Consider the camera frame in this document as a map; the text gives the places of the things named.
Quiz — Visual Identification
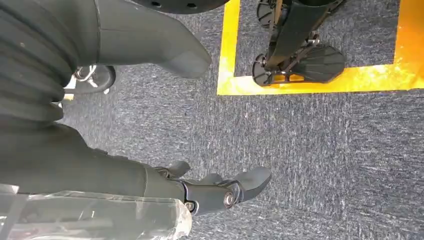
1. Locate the black robot foot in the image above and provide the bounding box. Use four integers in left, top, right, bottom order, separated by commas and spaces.
251, 44, 347, 88
70, 64, 117, 96

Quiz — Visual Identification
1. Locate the black perforated round part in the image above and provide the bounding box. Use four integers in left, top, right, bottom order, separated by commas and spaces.
131, 0, 232, 15

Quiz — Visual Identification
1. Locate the black robot leg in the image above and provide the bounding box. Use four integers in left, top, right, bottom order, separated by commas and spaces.
264, 0, 347, 71

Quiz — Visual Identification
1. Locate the clear plastic cover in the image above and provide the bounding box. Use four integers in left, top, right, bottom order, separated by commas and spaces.
0, 183, 193, 240

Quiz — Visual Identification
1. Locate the yellow floor tape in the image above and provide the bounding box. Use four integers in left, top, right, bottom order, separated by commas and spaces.
216, 0, 424, 97

